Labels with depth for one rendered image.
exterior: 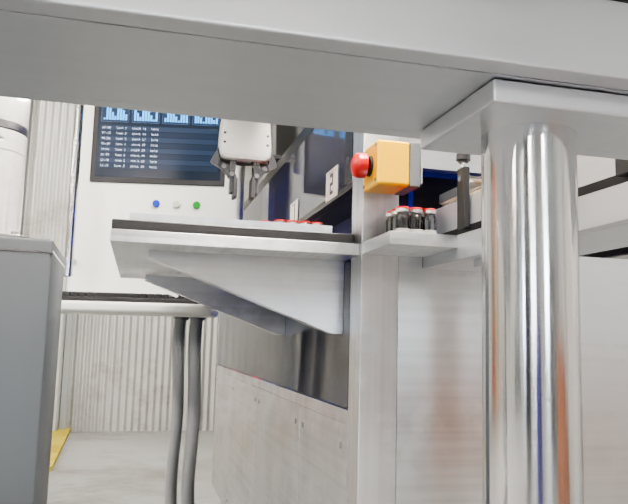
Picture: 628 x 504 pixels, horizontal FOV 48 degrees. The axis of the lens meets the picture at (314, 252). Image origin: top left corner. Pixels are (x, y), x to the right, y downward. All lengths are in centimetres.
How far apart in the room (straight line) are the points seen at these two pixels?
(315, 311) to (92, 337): 448
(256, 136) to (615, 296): 72
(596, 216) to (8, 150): 90
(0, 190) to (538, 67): 101
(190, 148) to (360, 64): 185
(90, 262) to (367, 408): 121
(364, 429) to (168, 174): 122
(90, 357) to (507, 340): 534
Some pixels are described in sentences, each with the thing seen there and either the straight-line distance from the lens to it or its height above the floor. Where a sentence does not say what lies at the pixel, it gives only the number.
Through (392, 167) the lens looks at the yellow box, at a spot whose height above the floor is 99.
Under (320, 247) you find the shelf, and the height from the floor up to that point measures 87.
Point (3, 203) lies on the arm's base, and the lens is 123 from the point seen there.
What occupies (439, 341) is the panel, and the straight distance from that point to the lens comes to 120.
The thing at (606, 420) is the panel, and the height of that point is 59.
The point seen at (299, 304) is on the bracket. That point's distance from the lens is 123.
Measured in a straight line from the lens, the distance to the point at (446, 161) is 124.
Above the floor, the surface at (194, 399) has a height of 53.
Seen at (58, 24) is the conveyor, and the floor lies 84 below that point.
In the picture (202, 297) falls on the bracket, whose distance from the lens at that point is 170.
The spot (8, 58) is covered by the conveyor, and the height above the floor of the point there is 84.
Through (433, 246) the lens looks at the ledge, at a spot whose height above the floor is 86.
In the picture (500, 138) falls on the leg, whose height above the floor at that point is 82.
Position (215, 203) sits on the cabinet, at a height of 112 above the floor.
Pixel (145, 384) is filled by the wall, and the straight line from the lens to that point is 565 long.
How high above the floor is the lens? 72
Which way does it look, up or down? 7 degrees up
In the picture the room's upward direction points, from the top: 2 degrees clockwise
